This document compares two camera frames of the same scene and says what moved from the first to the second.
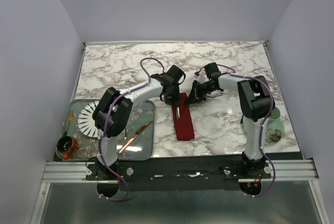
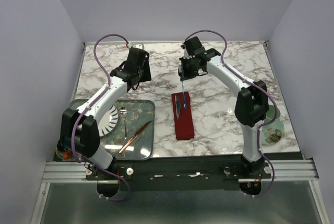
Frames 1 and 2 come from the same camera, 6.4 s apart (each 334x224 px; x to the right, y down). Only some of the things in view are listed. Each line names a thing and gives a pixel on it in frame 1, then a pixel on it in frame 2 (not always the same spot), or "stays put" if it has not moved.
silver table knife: x=178 y=113 stays put
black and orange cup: x=66 y=146 stays put
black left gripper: x=174 y=101 → x=146 y=75
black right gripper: x=195 y=95 → x=185 y=74
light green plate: x=274 y=132 stays put
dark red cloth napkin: x=183 y=126 stays put
